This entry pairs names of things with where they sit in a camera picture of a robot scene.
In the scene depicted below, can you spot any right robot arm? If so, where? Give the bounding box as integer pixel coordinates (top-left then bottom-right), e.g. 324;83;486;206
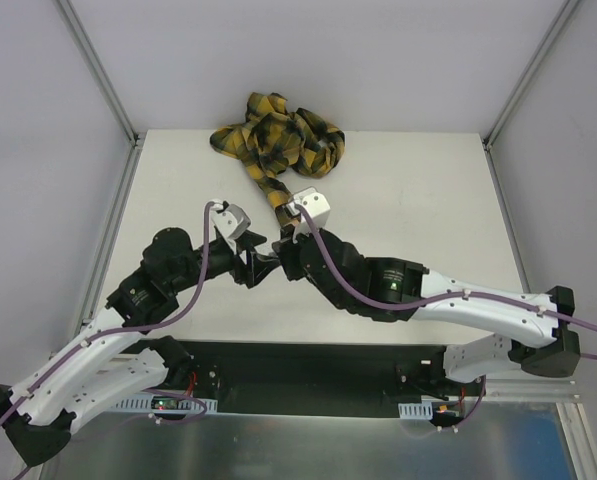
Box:
272;230;581;395

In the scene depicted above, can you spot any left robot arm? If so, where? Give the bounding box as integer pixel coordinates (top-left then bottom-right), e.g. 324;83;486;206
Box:
0;228;280;468

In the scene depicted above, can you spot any yellow plaid shirt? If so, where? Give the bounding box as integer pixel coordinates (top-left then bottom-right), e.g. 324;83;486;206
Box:
209;92;346;228

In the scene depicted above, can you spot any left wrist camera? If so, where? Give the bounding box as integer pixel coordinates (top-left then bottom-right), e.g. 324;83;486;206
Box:
210;202;251;254

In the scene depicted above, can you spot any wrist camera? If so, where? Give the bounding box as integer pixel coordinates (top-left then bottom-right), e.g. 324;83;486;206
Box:
210;202;251;254
285;187;331;243

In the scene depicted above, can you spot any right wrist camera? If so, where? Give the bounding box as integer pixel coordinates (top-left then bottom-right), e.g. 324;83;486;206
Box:
285;187;331;243

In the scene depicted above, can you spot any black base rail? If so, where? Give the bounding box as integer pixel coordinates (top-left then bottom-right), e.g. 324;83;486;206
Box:
165;341;493;419

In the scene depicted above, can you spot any left white cable duct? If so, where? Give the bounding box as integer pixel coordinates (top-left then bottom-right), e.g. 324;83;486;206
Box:
111;393;218;415

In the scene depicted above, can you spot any white cable duct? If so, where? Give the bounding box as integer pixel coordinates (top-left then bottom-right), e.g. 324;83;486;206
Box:
111;393;218;415
398;397;467;420

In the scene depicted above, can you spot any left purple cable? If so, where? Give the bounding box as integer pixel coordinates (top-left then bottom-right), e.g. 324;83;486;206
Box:
0;200;229;454

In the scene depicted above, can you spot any purple cable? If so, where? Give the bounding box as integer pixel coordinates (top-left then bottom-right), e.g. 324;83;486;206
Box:
292;204;597;364
0;200;229;454

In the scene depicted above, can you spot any right white cable duct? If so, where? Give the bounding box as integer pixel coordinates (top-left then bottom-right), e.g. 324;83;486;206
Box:
398;397;467;420

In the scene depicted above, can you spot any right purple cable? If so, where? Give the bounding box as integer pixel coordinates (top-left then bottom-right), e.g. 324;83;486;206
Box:
292;204;597;364

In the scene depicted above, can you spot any left aluminium frame post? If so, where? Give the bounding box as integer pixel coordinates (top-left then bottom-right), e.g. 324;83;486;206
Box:
55;0;144;146

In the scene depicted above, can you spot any aluminium frame post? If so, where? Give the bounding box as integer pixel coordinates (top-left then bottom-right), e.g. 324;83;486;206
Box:
55;0;144;146
482;0;582;149

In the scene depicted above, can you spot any right aluminium frame post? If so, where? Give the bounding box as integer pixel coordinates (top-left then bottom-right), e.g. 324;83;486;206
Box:
482;0;582;149

